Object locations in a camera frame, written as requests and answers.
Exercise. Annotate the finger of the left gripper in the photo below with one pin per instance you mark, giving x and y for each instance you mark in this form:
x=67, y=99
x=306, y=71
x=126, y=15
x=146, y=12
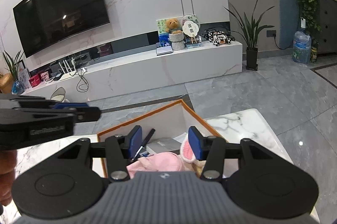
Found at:
x=69, y=105

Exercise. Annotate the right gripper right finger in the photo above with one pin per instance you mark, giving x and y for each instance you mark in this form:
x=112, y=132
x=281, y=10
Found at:
x=211, y=150

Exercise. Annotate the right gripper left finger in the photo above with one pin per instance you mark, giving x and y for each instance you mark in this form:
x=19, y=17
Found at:
x=119, y=152

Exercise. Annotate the crocheted white pink rabbit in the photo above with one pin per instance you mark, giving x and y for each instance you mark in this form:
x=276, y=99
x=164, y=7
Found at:
x=188, y=158

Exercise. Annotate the grey book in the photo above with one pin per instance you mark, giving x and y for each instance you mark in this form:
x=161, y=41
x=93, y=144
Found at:
x=163, y=145

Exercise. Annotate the pink snap wallet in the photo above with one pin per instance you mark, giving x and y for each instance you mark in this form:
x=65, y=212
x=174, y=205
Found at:
x=161, y=162

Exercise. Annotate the person's left hand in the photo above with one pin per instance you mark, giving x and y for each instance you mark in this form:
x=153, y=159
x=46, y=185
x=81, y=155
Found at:
x=7, y=175

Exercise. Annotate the white round stool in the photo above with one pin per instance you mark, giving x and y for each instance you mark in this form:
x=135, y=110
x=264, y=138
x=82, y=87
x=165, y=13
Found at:
x=59, y=95

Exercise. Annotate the white wifi router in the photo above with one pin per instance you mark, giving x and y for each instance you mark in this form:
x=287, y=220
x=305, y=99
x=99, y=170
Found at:
x=67, y=70

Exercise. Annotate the golden vase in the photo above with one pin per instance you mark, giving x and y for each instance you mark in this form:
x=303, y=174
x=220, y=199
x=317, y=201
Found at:
x=6, y=83

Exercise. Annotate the orange storage box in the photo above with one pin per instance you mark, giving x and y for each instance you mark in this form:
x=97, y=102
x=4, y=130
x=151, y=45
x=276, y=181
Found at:
x=170, y=121

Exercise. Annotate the white tv cabinet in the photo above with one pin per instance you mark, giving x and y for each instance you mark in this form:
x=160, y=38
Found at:
x=146, y=70

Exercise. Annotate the black television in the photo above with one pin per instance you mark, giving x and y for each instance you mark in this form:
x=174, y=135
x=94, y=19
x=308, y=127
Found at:
x=42, y=23

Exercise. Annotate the round paper fan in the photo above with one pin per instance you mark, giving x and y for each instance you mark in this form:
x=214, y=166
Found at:
x=191, y=30

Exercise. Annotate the potted green plant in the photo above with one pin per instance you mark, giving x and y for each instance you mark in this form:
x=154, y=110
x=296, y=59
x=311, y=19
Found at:
x=250, y=30

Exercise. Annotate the small teddy bear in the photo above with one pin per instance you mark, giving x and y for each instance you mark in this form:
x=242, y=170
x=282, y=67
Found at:
x=172, y=26

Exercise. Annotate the blue water bottle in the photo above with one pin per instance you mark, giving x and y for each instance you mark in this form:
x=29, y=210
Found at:
x=301, y=47

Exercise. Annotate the dark drawer cabinet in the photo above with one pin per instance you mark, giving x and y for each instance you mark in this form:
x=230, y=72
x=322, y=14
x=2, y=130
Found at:
x=327, y=19

